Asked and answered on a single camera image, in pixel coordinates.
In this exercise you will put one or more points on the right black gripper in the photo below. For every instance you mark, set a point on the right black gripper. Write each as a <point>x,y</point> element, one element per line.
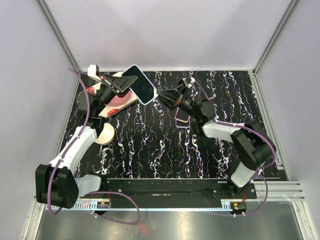
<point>170,97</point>

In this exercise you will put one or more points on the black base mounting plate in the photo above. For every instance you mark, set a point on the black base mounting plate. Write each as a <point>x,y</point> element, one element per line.
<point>204,187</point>

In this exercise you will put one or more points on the beige wooden bowl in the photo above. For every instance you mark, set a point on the beige wooden bowl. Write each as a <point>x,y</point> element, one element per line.
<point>106,136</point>

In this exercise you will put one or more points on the phone in purple case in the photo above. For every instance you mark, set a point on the phone in purple case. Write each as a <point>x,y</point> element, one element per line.
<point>182,125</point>

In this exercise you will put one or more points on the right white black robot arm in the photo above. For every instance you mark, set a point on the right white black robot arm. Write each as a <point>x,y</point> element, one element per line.
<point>254,148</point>

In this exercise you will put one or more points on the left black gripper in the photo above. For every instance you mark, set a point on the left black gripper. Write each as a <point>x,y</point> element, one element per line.
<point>121,83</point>

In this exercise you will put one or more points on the pink dotted plate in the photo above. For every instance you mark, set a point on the pink dotted plate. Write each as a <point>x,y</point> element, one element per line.
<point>117,101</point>

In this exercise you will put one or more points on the phone in pink case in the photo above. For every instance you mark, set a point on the phone in pink case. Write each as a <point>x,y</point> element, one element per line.
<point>182,116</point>

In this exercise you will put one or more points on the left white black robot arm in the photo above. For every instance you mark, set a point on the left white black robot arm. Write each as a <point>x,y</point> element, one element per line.
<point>55,182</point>

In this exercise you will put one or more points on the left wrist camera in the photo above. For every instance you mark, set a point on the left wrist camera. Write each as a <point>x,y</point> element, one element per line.
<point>93,72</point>

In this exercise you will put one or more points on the cream strawberry tray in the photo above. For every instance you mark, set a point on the cream strawberry tray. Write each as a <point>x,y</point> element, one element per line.
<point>110,111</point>

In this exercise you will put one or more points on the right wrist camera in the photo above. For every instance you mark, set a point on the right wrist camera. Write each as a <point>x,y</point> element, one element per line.
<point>188,82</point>

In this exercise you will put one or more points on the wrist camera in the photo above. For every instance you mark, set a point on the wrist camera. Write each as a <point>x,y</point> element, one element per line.
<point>93,72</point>
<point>188,82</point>

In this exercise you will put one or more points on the phone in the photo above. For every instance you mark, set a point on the phone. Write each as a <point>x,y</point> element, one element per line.
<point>182,116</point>
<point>182,125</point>
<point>142,88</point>

